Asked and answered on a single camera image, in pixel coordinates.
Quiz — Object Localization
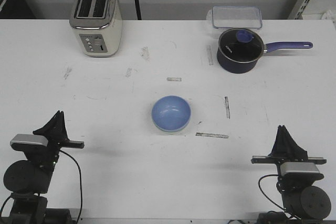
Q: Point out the cream toaster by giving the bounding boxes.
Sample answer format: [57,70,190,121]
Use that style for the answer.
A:
[69,0,123,58]

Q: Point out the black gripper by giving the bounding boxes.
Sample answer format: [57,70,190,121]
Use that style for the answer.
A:
[251,125,327,182]
[24,111,85,172]

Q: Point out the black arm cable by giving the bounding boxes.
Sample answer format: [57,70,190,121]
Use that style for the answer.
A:
[258,173,289,214]
[59,150,83,222]

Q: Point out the clear plastic food container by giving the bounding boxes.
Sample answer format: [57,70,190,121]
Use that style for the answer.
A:
[206,6,263,38]

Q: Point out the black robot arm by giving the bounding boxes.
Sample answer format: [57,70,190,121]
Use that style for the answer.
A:
[251,125,332,223]
[1,111,85,223]

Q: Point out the glass pot lid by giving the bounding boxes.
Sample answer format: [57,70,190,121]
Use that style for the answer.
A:
[219,28,264,63]

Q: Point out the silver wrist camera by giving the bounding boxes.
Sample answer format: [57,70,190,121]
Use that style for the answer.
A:
[280,162,324,180]
[10,134,48,152]

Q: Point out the dark blue saucepan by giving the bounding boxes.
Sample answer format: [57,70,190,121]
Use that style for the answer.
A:
[217,28,313,74]

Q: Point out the green bowl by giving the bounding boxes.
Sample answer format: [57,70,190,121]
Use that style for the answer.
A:
[153,122,188,134]

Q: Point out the blue bowl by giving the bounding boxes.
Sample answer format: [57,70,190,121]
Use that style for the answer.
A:
[151,95,191,130]

